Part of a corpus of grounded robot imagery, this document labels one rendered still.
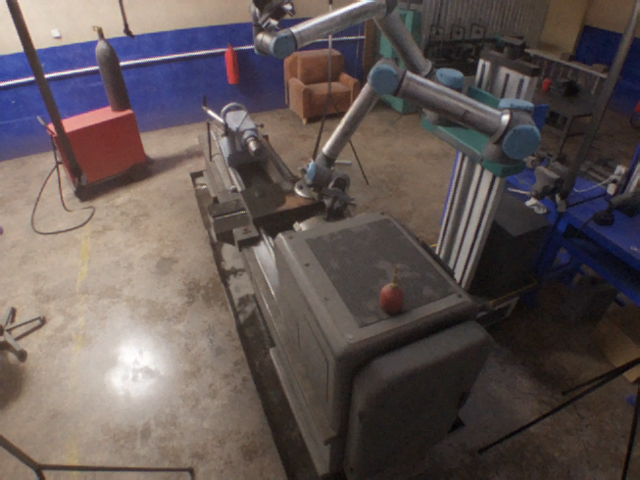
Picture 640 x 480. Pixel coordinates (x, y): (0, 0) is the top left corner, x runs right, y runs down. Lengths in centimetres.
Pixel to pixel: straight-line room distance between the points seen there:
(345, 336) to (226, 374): 164
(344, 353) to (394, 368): 14
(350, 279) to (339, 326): 19
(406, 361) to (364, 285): 27
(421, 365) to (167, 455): 173
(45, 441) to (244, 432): 119
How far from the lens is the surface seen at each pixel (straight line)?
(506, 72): 219
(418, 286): 122
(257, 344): 222
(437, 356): 113
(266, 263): 202
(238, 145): 273
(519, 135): 169
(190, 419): 253
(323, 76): 613
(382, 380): 106
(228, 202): 245
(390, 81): 161
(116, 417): 270
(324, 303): 114
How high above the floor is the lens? 219
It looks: 39 degrees down
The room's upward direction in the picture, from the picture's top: straight up
